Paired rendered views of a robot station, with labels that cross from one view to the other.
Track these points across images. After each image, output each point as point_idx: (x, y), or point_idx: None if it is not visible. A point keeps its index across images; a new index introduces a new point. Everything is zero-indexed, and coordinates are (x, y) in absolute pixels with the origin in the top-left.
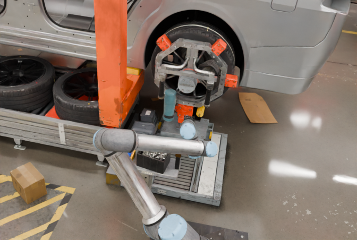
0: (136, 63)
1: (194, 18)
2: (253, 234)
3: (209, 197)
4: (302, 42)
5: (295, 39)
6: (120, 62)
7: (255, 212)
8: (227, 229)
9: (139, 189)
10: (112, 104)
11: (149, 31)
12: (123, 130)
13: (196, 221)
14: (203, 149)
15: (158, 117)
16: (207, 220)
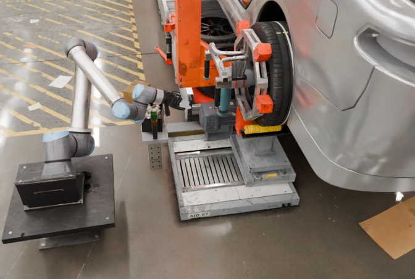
0: None
1: None
2: (157, 261)
3: (180, 203)
4: (331, 95)
5: (326, 86)
6: (181, 20)
7: (192, 258)
8: (113, 204)
9: (74, 98)
10: (177, 61)
11: (255, 16)
12: (73, 40)
13: (154, 207)
14: (112, 103)
15: None
16: (159, 215)
